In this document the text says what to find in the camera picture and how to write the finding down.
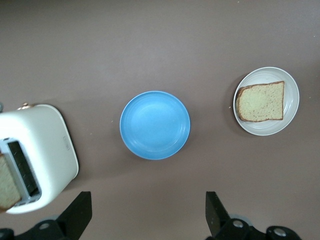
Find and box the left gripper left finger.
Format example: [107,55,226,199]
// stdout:
[0,191,93,240]

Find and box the white two-slot toaster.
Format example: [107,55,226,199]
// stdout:
[0,101,80,215]

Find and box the brown bread slice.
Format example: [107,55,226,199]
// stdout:
[236,80,286,123]
[0,152,23,211]

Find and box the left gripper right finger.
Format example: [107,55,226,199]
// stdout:
[206,191,300,240]

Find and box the blue plate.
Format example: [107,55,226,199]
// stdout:
[119,90,191,161]

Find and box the beige plate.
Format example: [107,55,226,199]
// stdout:
[232,66,300,137]

